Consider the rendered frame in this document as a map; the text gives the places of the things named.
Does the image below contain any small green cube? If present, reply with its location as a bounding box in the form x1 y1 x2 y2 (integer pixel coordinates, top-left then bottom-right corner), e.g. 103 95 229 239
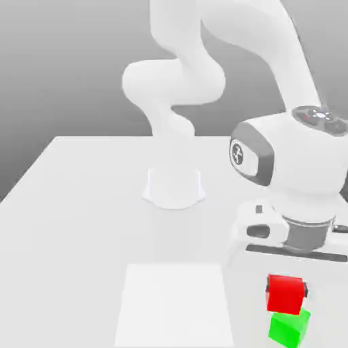
268 307 312 348

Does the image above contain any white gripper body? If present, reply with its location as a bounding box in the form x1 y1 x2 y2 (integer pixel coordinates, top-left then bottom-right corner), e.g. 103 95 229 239
227 243 348 276

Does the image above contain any small red cube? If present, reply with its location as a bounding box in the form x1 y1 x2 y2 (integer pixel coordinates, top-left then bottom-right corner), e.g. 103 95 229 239
266 273 305 316

